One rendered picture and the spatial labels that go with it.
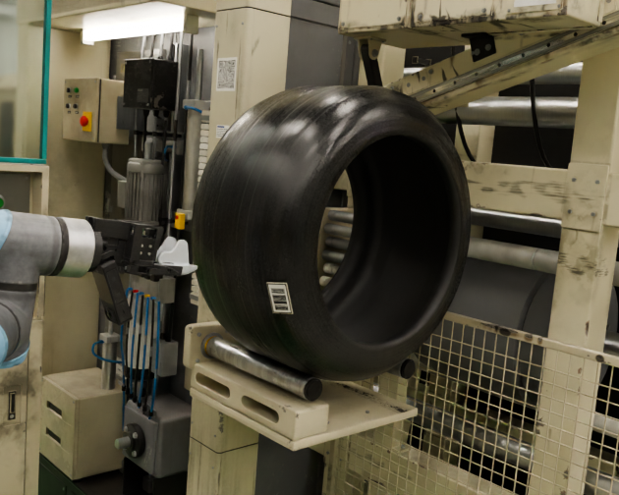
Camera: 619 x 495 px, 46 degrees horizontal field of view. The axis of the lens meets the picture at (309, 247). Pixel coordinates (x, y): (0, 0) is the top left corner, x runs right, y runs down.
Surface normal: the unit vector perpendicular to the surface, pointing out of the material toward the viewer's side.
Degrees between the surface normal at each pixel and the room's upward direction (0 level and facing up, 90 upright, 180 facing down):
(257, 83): 90
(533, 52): 90
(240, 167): 66
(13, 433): 90
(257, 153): 60
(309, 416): 90
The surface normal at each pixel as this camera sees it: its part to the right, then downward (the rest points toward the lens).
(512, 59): -0.74, 0.03
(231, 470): 0.67, 0.15
